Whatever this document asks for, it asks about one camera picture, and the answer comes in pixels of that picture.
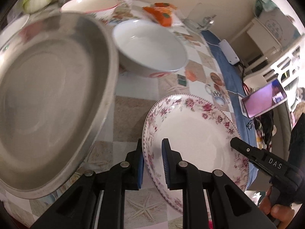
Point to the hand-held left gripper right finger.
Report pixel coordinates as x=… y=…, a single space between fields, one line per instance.
x=165 y=164

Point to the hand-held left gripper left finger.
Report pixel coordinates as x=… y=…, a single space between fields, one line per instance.
x=140 y=171

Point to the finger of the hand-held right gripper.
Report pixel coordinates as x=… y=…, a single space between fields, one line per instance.
x=245 y=149

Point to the floral plate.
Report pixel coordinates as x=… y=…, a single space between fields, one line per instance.
x=197 y=136

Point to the steel basin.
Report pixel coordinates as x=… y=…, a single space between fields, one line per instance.
x=47 y=95

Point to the white bowl with red rim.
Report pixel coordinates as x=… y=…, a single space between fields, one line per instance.
x=90 y=4

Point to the plain white bowl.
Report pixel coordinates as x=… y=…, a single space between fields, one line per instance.
x=12 y=28

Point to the person's right hand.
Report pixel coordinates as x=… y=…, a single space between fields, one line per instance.
x=278 y=213

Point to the smartphone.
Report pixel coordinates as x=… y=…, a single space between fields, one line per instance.
x=262 y=100

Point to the checked tablecloth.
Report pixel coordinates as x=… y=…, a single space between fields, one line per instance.
x=133 y=114

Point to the white power adapter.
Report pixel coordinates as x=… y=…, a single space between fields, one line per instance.
x=228 y=51

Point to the white cabinet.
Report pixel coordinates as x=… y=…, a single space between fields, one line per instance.
x=262 y=38

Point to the white bowl with blue rim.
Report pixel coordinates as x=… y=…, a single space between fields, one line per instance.
x=147 y=45

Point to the glass mug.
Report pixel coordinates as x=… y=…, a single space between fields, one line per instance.
x=202 y=21

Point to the orange snack packet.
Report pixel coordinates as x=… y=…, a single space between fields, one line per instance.
x=164 y=4
x=159 y=16

